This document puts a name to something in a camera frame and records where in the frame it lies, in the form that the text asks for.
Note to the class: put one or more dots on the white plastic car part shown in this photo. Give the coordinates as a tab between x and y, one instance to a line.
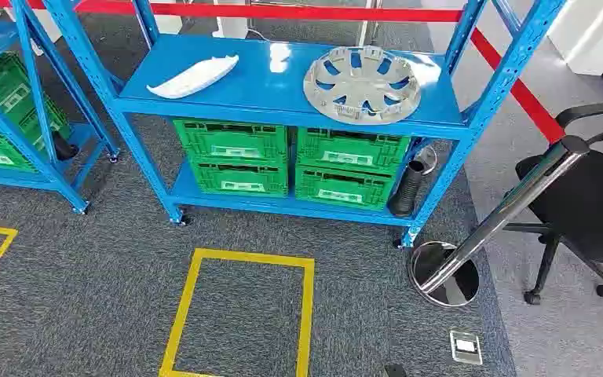
192	78

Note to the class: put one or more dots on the white stand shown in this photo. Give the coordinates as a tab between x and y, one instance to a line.
231	21

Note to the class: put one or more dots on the steel floor socket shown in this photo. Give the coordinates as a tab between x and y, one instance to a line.
465	347

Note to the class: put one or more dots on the chrome stanchion post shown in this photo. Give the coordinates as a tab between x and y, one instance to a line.
509	205

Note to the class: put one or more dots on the blue steel shelf rack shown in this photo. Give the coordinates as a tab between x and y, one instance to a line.
260	78
10	179

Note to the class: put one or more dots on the silver wheel hubcap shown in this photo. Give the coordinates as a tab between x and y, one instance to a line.
369	83

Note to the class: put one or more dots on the black office chair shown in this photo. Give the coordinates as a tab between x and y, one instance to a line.
587	208

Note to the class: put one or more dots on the shiny metal part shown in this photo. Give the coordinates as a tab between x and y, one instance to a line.
430	156

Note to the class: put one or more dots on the red barrier belt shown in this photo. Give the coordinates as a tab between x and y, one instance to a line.
520	93
280	11

